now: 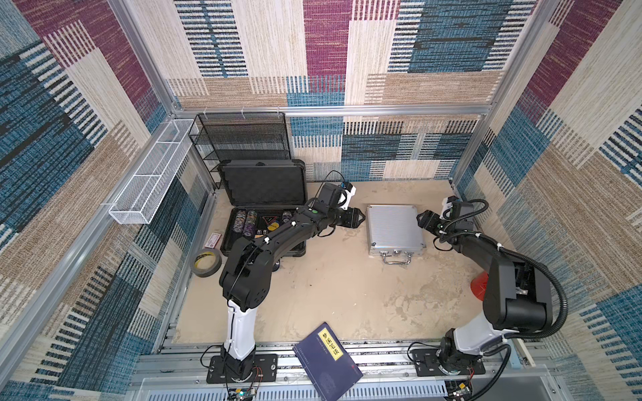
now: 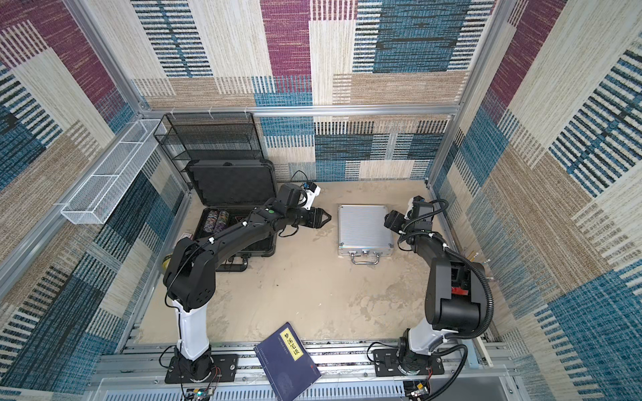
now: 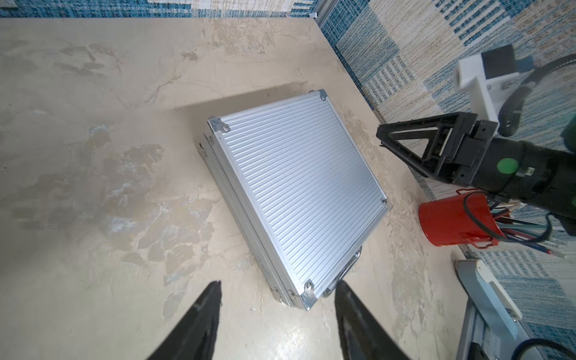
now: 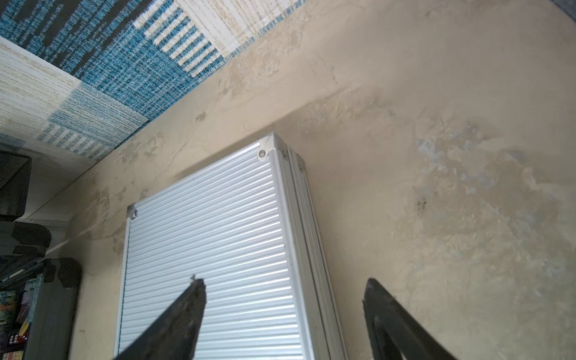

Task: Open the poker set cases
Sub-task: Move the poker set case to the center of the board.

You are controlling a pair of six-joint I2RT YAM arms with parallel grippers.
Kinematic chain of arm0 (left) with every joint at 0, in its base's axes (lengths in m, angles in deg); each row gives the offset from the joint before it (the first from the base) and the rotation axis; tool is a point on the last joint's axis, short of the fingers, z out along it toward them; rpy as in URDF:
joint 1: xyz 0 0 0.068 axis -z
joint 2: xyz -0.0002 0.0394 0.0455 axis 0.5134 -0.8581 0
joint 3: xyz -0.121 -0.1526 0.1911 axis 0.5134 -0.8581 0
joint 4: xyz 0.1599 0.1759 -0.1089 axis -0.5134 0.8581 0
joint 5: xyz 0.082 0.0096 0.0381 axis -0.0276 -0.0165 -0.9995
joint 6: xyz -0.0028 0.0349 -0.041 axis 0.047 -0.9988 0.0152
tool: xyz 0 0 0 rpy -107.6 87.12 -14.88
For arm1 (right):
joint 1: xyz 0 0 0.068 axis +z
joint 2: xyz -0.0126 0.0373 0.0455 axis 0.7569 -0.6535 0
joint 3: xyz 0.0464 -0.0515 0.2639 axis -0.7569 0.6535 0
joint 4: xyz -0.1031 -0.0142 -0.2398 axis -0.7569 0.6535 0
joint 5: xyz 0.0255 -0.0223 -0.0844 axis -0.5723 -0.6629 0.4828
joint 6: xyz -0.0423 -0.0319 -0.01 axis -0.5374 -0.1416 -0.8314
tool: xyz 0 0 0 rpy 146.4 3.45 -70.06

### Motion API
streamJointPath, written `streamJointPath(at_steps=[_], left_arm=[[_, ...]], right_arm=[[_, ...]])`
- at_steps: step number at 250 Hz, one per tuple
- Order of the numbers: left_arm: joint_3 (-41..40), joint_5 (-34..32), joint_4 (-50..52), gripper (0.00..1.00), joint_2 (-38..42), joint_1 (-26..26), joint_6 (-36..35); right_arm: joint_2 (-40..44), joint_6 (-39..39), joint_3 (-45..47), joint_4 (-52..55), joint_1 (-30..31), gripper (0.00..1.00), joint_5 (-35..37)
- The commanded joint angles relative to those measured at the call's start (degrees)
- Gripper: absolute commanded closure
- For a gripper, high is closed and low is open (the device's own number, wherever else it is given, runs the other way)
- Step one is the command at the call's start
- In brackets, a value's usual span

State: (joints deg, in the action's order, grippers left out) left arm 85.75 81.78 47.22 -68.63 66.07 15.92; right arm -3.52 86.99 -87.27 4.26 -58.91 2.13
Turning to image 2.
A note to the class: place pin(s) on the white mesh wall basket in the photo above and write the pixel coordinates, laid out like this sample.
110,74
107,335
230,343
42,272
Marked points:
98,196

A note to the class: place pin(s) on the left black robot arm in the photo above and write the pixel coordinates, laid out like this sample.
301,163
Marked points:
190,278

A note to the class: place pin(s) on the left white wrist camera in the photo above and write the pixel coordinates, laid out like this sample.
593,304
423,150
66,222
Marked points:
311,191

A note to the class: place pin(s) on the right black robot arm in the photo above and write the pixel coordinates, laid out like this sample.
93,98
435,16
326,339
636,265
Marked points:
459,303

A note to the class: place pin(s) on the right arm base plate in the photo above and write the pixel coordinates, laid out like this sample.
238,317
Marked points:
387,365

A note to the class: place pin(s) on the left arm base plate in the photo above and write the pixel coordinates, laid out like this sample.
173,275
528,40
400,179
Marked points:
223,368

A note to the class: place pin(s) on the black wire shelf rack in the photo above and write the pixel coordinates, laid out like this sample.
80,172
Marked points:
186,137

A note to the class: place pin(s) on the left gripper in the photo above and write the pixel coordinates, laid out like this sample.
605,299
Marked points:
318,221

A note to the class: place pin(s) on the multicolour poker chip row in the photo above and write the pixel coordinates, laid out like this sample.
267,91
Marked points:
216,222

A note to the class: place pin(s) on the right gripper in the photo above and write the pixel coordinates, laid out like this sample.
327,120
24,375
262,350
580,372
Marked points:
394,220

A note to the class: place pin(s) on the small silver aluminium case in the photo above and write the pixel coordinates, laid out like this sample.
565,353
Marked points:
362,235

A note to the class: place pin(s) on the dark blue book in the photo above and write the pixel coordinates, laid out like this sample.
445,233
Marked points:
286,363

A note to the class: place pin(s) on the large black poker case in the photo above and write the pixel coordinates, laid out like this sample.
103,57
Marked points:
232,186

